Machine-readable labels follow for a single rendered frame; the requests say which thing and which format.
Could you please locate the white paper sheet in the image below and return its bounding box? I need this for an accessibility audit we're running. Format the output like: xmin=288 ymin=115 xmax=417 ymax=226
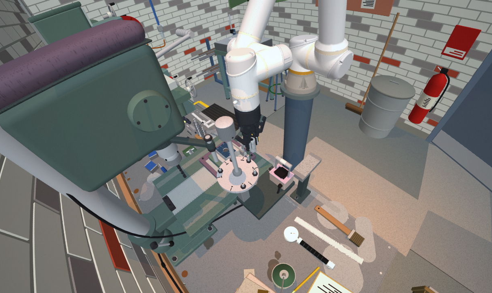
xmin=307 ymin=271 xmax=353 ymax=293

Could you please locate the red round cap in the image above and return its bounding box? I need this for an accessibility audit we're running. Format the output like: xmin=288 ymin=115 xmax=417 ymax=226
xmin=120 ymin=15 xmax=144 ymax=30

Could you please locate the tan cardboard sheet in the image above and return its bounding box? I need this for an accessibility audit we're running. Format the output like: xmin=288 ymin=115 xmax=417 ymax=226
xmin=235 ymin=273 xmax=277 ymax=293

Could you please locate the wooden broom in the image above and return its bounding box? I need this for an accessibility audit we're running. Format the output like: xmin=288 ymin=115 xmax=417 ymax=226
xmin=345 ymin=12 xmax=400 ymax=116

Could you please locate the purple belt cover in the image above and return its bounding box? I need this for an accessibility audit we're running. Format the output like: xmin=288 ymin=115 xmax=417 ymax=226
xmin=0 ymin=20 xmax=146 ymax=112

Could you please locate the green lathe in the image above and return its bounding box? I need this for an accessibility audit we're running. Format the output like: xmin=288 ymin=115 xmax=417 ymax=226
xmin=28 ymin=2 xmax=200 ymax=118

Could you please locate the white steel ruler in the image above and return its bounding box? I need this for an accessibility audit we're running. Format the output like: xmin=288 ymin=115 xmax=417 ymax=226
xmin=294 ymin=216 xmax=364 ymax=265

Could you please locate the purple drill vise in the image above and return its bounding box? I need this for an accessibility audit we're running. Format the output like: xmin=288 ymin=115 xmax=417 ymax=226
xmin=199 ymin=140 xmax=248 ymax=176

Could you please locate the wooden handled brush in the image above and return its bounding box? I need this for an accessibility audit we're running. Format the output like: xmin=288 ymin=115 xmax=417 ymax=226
xmin=314 ymin=205 xmax=365 ymax=247

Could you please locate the green round tin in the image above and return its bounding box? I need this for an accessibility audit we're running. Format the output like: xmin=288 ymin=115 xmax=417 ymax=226
xmin=271 ymin=263 xmax=296 ymax=290

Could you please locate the grey knurled knob with shaft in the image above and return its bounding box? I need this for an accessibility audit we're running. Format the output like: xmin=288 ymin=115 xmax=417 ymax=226
xmin=214 ymin=116 xmax=246 ymax=177

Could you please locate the grey metal drum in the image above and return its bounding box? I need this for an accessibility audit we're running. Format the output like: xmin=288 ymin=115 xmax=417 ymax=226
xmin=359 ymin=75 xmax=416 ymax=139

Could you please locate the blue hose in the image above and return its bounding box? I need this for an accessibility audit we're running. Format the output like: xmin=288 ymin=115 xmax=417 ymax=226
xmin=148 ymin=0 xmax=165 ymax=41

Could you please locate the grey bar stock rack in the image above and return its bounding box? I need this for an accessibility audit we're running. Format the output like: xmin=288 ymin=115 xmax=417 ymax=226
xmin=191 ymin=48 xmax=222 ymax=80

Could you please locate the dark green slab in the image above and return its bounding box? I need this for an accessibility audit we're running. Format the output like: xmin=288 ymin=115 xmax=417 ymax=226
xmin=237 ymin=171 xmax=296 ymax=220

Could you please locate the grey drill chuck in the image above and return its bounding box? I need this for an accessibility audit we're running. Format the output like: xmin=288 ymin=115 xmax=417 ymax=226
xmin=155 ymin=142 xmax=184 ymax=166

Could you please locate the blue grey door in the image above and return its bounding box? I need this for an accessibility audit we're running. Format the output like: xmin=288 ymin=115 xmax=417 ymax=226
xmin=426 ymin=28 xmax=492 ymax=192

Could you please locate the brown notice board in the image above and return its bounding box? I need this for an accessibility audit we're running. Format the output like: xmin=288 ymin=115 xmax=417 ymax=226
xmin=316 ymin=0 xmax=394 ymax=17

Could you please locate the grey ribbed feed lever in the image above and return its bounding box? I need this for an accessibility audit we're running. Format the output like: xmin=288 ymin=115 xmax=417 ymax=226
xmin=154 ymin=28 xmax=195 ymax=58

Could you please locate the speckled top small stand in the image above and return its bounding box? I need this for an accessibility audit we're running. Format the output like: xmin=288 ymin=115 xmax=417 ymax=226
xmin=290 ymin=153 xmax=323 ymax=205

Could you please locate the dark lever with black knob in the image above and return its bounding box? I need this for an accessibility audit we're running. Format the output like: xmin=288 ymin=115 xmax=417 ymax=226
xmin=170 ymin=134 xmax=217 ymax=152

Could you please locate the red wall sign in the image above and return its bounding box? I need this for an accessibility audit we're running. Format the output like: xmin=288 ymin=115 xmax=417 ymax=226
xmin=441 ymin=24 xmax=482 ymax=61

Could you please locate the white round tool black handle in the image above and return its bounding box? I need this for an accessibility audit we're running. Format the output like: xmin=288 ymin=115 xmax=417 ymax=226
xmin=283 ymin=226 xmax=336 ymax=270

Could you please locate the black ribbed floor mat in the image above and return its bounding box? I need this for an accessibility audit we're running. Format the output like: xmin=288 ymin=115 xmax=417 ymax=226
xmin=204 ymin=103 xmax=236 ymax=122

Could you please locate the red fire extinguisher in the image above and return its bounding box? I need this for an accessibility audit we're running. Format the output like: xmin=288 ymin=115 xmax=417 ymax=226
xmin=408 ymin=67 xmax=451 ymax=125

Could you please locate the black cable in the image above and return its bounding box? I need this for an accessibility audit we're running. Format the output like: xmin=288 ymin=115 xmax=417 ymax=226
xmin=65 ymin=193 xmax=246 ymax=240

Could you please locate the blue fixture plate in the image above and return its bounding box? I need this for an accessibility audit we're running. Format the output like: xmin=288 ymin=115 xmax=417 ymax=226
xmin=215 ymin=144 xmax=235 ymax=162

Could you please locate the pink box with grey handle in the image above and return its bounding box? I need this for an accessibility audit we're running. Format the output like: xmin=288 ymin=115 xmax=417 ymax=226
xmin=269 ymin=156 xmax=295 ymax=184

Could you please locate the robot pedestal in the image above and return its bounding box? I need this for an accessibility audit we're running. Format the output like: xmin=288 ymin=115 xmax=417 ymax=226
xmin=279 ymin=79 xmax=321 ymax=168

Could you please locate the yellow pencil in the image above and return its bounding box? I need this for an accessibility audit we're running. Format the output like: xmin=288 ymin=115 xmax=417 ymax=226
xmin=292 ymin=267 xmax=321 ymax=293

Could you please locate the orange drill index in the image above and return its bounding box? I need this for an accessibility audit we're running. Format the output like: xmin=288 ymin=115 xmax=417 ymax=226
xmin=187 ymin=112 xmax=214 ymax=139

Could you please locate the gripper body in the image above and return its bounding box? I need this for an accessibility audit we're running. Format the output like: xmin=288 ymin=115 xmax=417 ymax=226
xmin=234 ymin=107 xmax=267 ymax=138

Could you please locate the pale depth turret disc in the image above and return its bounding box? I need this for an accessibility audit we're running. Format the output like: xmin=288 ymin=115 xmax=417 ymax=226
xmin=216 ymin=154 xmax=259 ymax=193

